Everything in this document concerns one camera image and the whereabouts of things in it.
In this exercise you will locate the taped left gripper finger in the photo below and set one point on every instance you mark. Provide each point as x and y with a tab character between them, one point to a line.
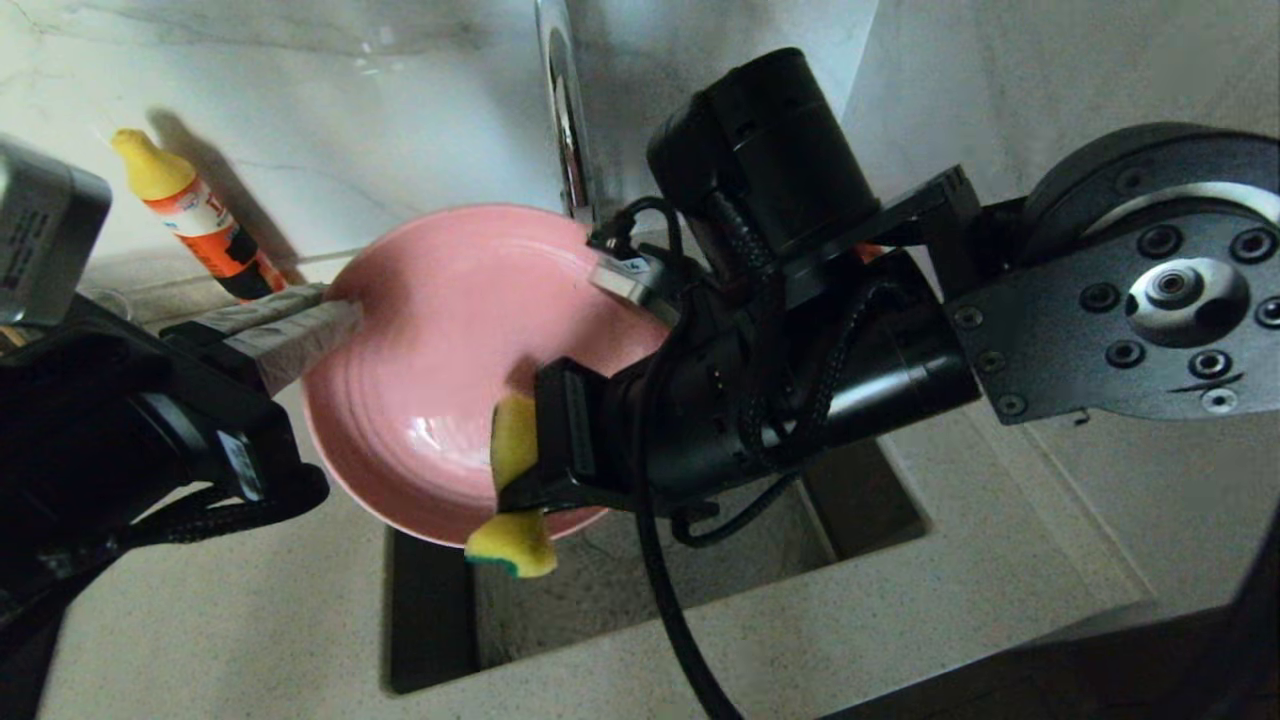
300	345
260	312

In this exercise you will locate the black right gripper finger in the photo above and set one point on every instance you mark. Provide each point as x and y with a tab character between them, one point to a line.
560	490

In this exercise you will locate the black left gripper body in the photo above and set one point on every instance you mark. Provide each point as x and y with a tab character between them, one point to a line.
230	440

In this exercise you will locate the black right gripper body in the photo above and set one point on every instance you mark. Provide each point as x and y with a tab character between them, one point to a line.
680	420

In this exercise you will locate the yellow and green sponge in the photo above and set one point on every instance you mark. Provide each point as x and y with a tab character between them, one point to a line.
515	440

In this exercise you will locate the orange detergent bottle yellow cap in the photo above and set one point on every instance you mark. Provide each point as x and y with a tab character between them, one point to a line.
185	205

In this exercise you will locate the pink round plate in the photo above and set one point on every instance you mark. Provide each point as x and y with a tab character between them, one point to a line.
430	330

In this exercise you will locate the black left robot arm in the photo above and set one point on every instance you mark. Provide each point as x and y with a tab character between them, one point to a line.
60	450

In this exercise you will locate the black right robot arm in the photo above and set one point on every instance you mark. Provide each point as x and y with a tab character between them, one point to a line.
1100	300

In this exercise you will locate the stainless steel sink basin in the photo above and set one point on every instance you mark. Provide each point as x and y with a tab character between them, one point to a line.
580	610

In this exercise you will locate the chrome kitchen faucet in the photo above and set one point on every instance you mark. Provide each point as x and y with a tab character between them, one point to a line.
570	120

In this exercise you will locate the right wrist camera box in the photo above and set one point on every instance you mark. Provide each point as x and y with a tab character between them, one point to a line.
630	285

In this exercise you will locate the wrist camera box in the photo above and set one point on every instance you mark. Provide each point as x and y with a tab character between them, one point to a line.
630	285
50	230

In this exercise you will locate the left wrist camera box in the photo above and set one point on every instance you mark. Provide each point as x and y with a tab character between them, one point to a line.
50	230

